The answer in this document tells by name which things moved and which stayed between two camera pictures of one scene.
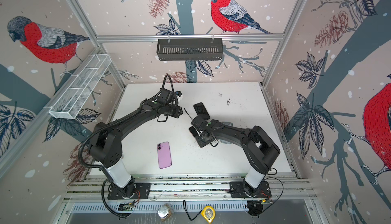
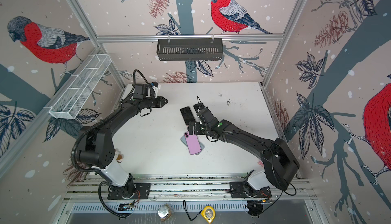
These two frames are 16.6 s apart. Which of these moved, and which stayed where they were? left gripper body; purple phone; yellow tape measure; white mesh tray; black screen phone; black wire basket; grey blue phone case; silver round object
Moved: purple phone; grey blue phone case; left gripper body; black screen phone
Stayed: black wire basket; silver round object; white mesh tray; yellow tape measure
